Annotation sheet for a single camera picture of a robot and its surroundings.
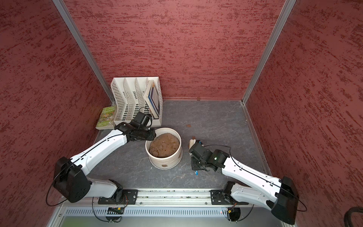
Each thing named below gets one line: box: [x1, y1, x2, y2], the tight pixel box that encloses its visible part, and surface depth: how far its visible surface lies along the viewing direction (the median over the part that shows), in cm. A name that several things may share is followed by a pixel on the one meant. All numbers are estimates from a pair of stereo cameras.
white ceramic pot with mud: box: [145, 127, 183, 170], surface depth 83 cm
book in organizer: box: [142, 79, 161, 119], surface depth 97 cm
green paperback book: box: [95, 105, 117, 130], surface depth 105 cm
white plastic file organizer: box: [110, 76, 164, 128], surface depth 107 cm
